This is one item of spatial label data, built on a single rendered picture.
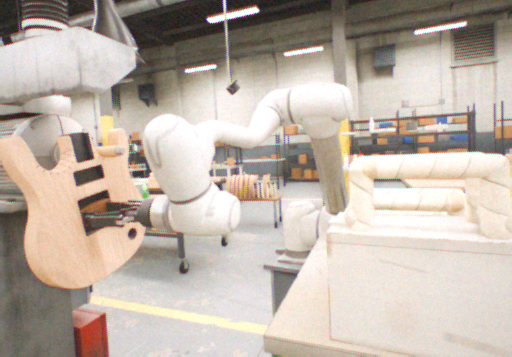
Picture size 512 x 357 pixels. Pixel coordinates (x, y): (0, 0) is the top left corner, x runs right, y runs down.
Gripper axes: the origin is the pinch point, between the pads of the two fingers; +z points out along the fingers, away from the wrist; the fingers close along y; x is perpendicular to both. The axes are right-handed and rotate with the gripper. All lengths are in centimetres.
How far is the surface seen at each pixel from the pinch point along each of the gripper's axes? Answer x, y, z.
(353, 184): 10, -12, -67
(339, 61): 97, 715, -8
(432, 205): 1, 2, -80
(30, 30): 48.2, 0.1, 8.5
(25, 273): -20.0, -2.9, 34.1
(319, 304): -16, -6, -59
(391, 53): 131, 1082, -144
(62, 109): 29.3, 14.4, 22.8
